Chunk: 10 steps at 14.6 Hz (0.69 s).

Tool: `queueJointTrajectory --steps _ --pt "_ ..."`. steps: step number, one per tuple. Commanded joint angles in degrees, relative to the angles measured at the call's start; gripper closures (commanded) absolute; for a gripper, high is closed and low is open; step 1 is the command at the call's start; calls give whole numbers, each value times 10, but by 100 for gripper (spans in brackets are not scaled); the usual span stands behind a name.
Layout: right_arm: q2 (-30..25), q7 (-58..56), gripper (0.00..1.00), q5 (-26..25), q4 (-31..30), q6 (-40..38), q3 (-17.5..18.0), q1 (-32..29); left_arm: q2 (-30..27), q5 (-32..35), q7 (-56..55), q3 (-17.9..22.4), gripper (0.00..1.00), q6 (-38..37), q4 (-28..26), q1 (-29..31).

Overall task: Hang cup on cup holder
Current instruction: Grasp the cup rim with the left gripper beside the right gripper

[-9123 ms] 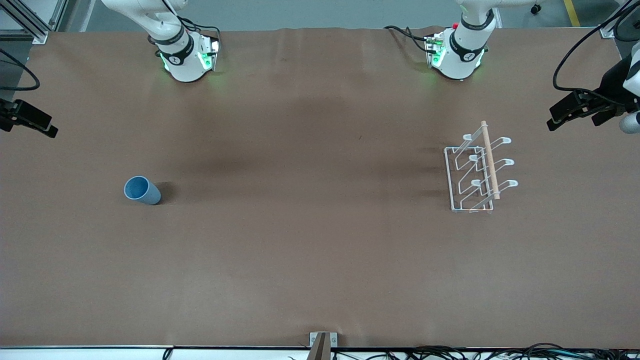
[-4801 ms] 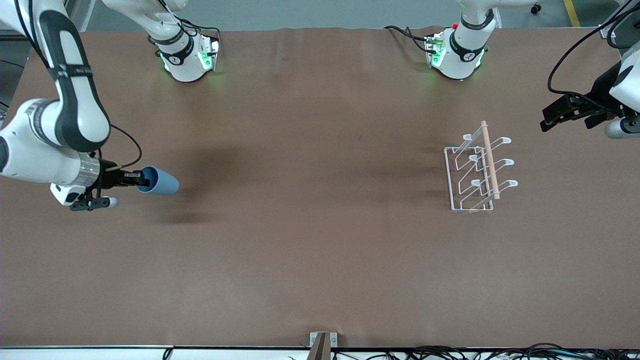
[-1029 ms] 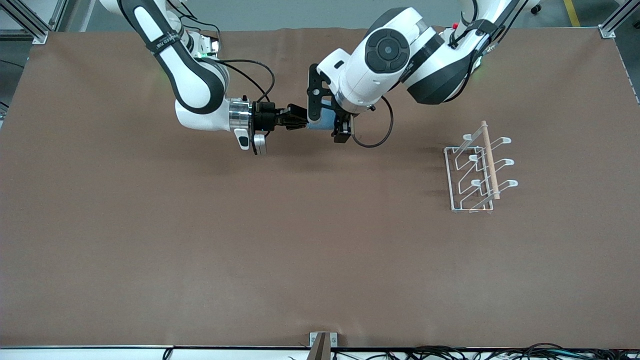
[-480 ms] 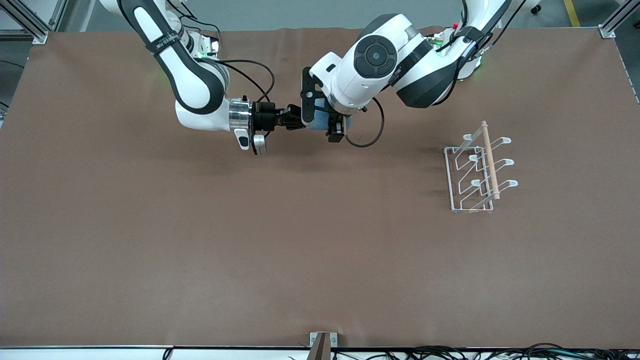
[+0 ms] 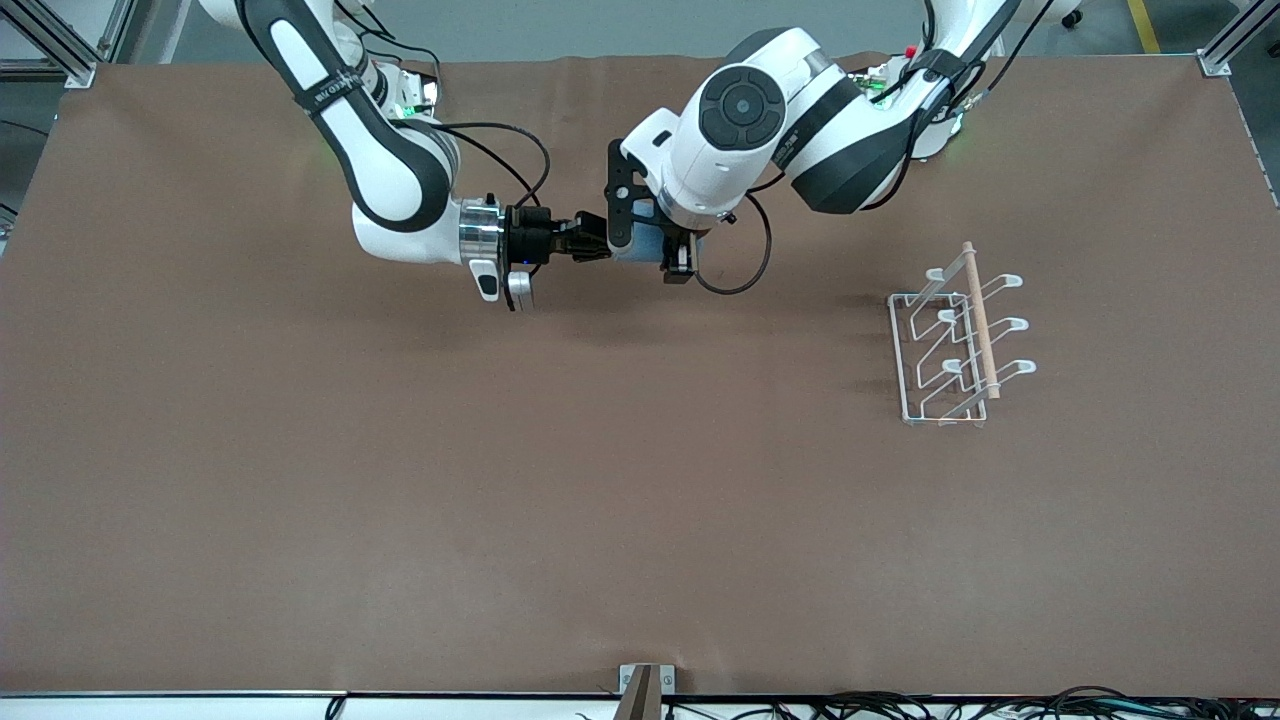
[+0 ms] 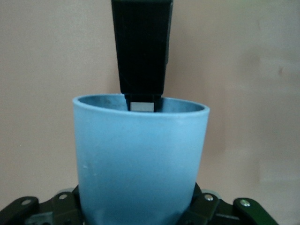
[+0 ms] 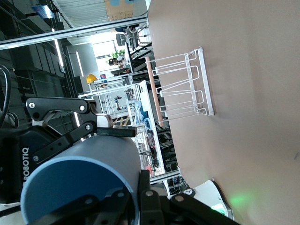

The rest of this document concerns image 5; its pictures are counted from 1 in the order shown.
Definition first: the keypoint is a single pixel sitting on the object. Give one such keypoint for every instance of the grey metal bracket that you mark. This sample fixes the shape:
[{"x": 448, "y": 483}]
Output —
[{"x": 668, "y": 680}]

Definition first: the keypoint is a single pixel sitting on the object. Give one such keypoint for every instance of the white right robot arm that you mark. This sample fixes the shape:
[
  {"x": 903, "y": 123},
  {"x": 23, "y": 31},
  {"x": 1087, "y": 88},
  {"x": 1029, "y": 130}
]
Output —
[{"x": 390, "y": 170}]

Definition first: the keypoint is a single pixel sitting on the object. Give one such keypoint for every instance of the brown table cover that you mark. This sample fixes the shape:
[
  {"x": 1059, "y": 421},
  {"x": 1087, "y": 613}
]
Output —
[{"x": 640, "y": 500}]

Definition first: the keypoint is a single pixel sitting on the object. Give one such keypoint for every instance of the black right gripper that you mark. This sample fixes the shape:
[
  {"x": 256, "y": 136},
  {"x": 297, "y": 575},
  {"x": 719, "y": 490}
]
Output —
[{"x": 530, "y": 237}]

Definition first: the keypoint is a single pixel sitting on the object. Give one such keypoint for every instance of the black caster wheel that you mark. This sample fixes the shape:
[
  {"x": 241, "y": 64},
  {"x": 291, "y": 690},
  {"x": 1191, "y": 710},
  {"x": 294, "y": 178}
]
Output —
[{"x": 1073, "y": 17}]

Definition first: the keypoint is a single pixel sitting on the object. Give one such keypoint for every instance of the aluminium frame profile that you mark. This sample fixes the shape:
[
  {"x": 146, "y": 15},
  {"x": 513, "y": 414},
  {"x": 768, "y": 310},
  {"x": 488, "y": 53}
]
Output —
[
  {"x": 60, "y": 50},
  {"x": 1225, "y": 50}
]

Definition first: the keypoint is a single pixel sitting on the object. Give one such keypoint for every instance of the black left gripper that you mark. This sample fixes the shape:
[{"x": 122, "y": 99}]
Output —
[{"x": 681, "y": 254}]

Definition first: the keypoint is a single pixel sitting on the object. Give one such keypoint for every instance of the blue plastic cup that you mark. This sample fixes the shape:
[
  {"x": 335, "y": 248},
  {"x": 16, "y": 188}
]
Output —
[{"x": 648, "y": 245}]

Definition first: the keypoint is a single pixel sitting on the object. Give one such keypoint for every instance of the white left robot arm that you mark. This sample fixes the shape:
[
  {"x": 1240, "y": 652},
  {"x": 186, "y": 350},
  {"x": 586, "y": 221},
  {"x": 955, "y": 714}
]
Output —
[{"x": 800, "y": 110}]

